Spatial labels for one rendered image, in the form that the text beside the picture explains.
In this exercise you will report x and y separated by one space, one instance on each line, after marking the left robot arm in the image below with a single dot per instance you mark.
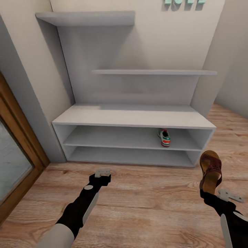
66 229

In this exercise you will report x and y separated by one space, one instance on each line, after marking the door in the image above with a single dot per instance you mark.
22 158

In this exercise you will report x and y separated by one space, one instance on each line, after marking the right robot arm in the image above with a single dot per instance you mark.
234 225

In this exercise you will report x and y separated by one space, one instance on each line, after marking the gym shoe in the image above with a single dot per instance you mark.
163 134

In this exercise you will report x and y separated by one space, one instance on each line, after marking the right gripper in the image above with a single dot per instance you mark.
214 201

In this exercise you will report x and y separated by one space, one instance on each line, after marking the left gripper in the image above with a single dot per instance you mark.
103 180

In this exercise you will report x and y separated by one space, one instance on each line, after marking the sandal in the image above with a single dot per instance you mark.
212 174

